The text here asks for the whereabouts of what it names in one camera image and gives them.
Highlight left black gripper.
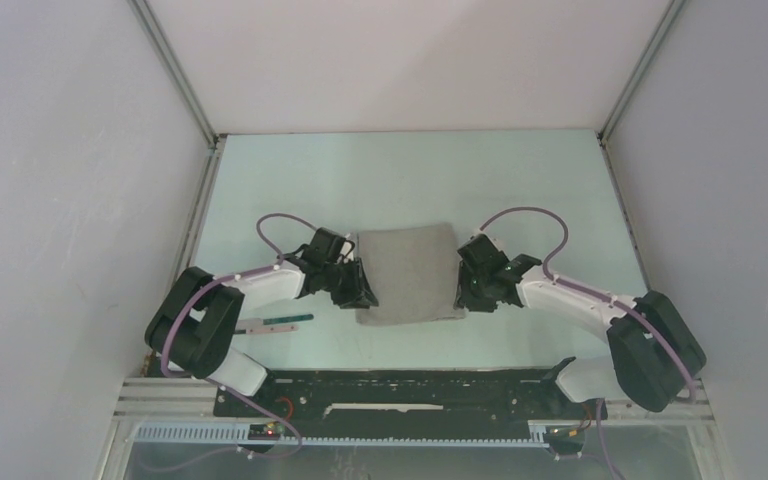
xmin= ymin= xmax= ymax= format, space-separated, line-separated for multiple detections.
xmin=322 ymin=257 xmax=378 ymax=311

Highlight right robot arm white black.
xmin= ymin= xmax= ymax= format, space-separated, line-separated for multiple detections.
xmin=456 ymin=234 xmax=707 ymax=418

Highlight grey cloth napkin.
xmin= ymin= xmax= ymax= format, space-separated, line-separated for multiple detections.
xmin=356 ymin=223 xmax=466 ymax=327

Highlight right white base arm link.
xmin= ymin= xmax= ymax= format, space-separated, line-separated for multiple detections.
xmin=544 ymin=356 xmax=626 ymax=403

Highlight white slotted cable duct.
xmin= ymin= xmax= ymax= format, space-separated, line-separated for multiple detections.
xmin=133 ymin=422 xmax=554 ymax=448

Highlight right aluminium frame post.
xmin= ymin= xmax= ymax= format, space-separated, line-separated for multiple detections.
xmin=598 ymin=0 xmax=688 ymax=147

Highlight aluminium frame post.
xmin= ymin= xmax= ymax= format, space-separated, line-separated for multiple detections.
xmin=127 ymin=0 xmax=219 ymax=149
xmin=598 ymin=0 xmax=688 ymax=147

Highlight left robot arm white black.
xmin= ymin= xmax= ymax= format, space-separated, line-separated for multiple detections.
xmin=144 ymin=228 xmax=379 ymax=417

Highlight left aluminium frame post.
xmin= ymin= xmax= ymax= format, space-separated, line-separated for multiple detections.
xmin=127 ymin=0 xmax=219 ymax=149

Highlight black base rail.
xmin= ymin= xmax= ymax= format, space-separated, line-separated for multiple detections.
xmin=214 ymin=368 xmax=607 ymax=442

